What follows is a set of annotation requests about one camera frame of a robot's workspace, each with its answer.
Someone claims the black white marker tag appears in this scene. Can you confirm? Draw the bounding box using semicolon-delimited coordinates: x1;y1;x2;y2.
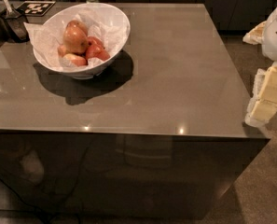
18;1;55;17

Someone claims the white crumpled paper liner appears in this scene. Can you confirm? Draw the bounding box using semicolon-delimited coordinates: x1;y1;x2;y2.
23;13;129;69

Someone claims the red apple middle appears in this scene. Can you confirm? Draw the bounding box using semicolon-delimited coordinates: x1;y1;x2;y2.
88;36;104;47

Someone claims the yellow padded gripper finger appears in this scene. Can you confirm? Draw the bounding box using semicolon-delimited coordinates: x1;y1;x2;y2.
242;21;266;45
244;62;277;127

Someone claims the black floor cable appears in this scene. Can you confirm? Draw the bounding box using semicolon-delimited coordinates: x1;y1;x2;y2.
0;166;83;224

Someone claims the small apple left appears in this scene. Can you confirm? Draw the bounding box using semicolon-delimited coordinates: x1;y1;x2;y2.
57;45;67;57

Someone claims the black scoop with white handle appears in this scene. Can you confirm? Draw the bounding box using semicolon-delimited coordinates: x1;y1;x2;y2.
1;0;29;43

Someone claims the white ceramic bowl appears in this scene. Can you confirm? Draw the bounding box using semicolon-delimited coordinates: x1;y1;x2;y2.
32;2;132;80

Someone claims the red apple right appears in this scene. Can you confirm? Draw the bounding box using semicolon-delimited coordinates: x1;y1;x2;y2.
85;44;110;61

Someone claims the red apple behind top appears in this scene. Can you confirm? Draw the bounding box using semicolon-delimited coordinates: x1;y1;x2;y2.
66;20;88;35

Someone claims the pale red apple front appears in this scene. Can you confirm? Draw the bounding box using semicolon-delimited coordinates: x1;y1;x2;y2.
63;53;88;66

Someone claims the large yellow-red apple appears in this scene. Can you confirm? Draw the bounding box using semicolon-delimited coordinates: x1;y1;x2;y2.
62;27;89;54

